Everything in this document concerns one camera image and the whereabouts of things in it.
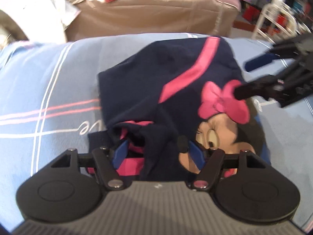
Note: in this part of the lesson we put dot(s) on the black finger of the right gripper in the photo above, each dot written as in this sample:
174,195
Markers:
267,87

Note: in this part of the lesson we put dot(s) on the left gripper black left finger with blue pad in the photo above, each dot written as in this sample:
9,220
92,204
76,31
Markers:
72,185

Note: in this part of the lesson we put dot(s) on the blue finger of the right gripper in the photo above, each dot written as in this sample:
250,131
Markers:
260,61

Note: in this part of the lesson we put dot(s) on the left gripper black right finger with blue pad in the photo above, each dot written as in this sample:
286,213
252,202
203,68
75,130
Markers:
244,186

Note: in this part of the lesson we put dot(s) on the navy Mickey Mouse sweatshirt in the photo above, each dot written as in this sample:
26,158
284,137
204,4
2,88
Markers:
174,88

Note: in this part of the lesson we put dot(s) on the white metal rack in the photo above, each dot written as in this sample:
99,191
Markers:
276,22

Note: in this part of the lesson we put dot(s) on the light blue striped bed sheet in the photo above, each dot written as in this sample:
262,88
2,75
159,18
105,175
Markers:
49,103

